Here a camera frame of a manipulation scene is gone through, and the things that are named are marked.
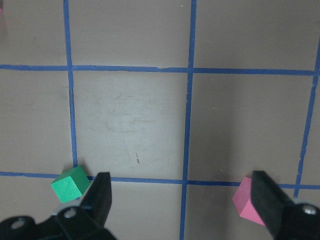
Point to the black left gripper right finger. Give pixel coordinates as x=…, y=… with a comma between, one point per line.
x=269, y=201

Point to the pink foam cube far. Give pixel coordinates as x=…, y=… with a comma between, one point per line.
x=243, y=204

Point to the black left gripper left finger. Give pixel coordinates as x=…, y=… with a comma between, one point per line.
x=98, y=199

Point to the green foam cube far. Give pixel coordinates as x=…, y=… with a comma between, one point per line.
x=70, y=184

